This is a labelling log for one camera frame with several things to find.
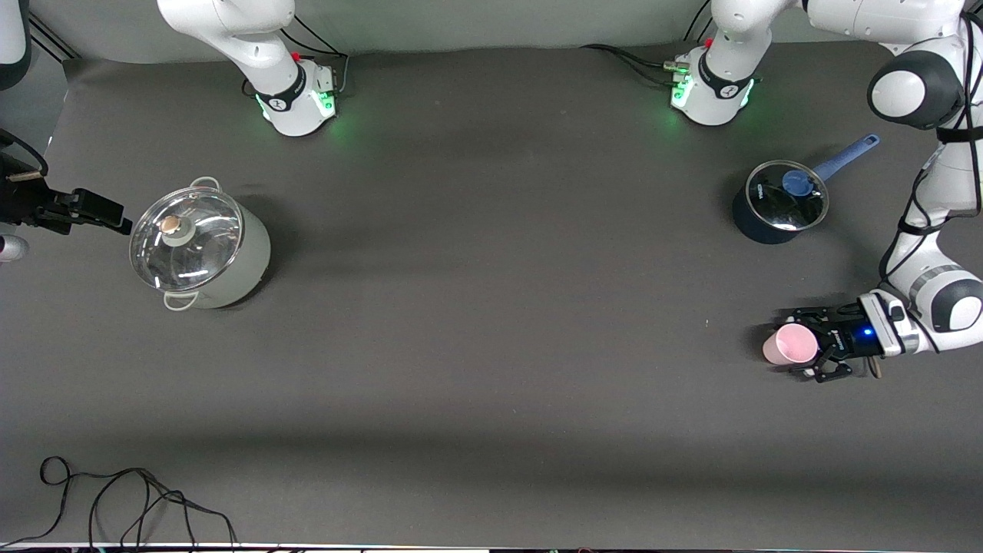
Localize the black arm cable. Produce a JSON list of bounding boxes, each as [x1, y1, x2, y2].
[[878, 12, 983, 286], [0, 128, 49, 177]]

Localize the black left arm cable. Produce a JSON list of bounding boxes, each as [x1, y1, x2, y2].
[[878, 12, 983, 286]]

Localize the grey stock pot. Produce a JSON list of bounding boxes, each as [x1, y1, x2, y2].
[[131, 177, 272, 312]]

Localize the dark blue saucepan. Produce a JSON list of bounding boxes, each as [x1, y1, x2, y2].
[[732, 134, 881, 246]]

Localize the pink plastic cup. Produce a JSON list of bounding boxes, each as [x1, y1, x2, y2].
[[763, 323, 819, 366]]

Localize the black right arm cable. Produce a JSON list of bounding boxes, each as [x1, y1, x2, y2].
[[0, 128, 49, 177]]

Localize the glass lid with tan knob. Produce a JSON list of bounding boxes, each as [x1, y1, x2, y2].
[[129, 187, 245, 293]]

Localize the thin black loose cable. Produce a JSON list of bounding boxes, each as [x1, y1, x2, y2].
[[0, 456, 239, 551]]

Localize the black arm base cables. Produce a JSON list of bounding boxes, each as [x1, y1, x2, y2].
[[243, 15, 351, 98], [580, 0, 717, 87]]

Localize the glass lid with blue knob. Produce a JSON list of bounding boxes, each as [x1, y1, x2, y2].
[[746, 160, 830, 233]]

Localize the black right arm base cables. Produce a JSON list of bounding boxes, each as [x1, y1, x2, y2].
[[243, 15, 351, 98]]

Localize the black left arm base cables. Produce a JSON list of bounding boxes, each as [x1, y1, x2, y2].
[[580, 0, 717, 87]]

